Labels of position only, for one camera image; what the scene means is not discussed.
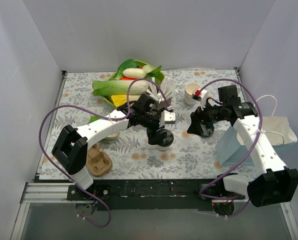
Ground black coffee lid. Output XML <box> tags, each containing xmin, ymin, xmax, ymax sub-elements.
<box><xmin>154</xmin><ymin>128</ymin><xmax>174</xmax><ymax>147</ymax></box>
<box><xmin>200</xmin><ymin>123</ymin><xmax>215</xmax><ymax>138</ymax></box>

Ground white paper coffee cup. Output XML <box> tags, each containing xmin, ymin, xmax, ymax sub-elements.
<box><xmin>157</xmin><ymin>145</ymin><xmax>170</xmax><ymax>152</ymax></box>

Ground brown pulp cup carrier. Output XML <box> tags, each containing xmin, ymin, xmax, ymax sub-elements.
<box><xmin>86</xmin><ymin>143</ymin><xmax>113</xmax><ymax>178</ymax></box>

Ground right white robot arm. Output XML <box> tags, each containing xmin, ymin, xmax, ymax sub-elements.
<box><xmin>187</xmin><ymin>85</ymin><xmax>298</xmax><ymax>207</ymax></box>

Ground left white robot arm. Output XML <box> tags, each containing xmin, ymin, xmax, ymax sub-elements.
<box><xmin>51</xmin><ymin>94</ymin><xmax>173</xmax><ymax>200</ymax></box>

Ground grey straw holder cup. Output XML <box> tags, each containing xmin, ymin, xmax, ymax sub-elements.
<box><xmin>160</xmin><ymin>97</ymin><xmax>172</xmax><ymax>111</ymax></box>

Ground stacked white paper cup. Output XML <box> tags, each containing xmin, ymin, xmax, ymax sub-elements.
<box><xmin>184</xmin><ymin>82</ymin><xmax>201</xmax><ymax>108</ymax></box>

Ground floral table mat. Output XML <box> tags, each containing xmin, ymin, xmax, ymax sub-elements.
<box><xmin>45</xmin><ymin>68</ymin><xmax>237</xmax><ymax>180</ymax></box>

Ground yellow napa cabbage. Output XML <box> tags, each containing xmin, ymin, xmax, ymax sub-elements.
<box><xmin>111</xmin><ymin>94</ymin><xmax>141</xmax><ymax>107</ymax></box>

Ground white wrapped straws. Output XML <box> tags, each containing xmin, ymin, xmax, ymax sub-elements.
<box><xmin>146</xmin><ymin>77</ymin><xmax>176</xmax><ymax>103</ymax></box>

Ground white paper bag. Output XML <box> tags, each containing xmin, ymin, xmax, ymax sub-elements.
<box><xmin>215</xmin><ymin>94</ymin><xmax>298</xmax><ymax>168</ymax></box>

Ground green plastic basket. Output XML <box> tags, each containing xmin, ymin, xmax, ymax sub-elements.
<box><xmin>92</xmin><ymin>59</ymin><xmax>165</xmax><ymax>107</ymax></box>

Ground small bok choy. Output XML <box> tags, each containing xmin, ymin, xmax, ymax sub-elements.
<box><xmin>142</xmin><ymin>64</ymin><xmax>162</xmax><ymax>79</ymax></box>

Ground orange carrot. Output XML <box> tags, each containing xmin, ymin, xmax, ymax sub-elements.
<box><xmin>120</xmin><ymin>76</ymin><xmax>140</xmax><ymax>81</ymax></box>

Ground white radish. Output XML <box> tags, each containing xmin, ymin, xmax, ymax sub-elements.
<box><xmin>122</xmin><ymin>68</ymin><xmax>146</xmax><ymax>79</ymax></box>

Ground long green napa cabbage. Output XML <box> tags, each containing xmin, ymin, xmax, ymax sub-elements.
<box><xmin>92</xmin><ymin>80</ymin><xmax>148</xmax><ymax>97</ymax></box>

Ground green bok choy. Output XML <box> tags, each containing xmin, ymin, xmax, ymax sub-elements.
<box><xmin>114</xmin><ymin>59</ymin><xmax>138</xmax><ymax>80</ymax></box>

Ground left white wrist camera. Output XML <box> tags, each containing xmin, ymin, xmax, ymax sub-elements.
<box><xmin>159</xmin><ymin>105</ymin><xmax>176</xmax><ymax>127</ymax></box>

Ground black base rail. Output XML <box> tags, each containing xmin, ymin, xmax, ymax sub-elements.
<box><xmin>66</xmin><ymin>178</ymin><xmax>247</xmax><ymax>211</ymax></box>

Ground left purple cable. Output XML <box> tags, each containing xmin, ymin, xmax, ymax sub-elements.
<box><xmin>38</xmin><ymin>78</ymin><xmax>172</xmax><ymax>228</ymax></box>

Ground purple cable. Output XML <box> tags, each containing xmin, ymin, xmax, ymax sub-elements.
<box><xmin>38</xmin><ymin>78</ymin><xmax>172</xmax><ymax>228</ymax></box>
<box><xmin>198</xmin><ymin>78</ymin><xmax>264</xmax><ymax>217</ymax></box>

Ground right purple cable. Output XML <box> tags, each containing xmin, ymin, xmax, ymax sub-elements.
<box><xmin>198</xmin><ymin>78</ymin><xmax>264</xmax><ymax>217</ymax></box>

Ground aluminium frame rail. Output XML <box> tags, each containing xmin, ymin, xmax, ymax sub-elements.
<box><xmin>10</xmin><ymin>182</ymin><xmax>72</xmax><ymax>240</ymax></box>

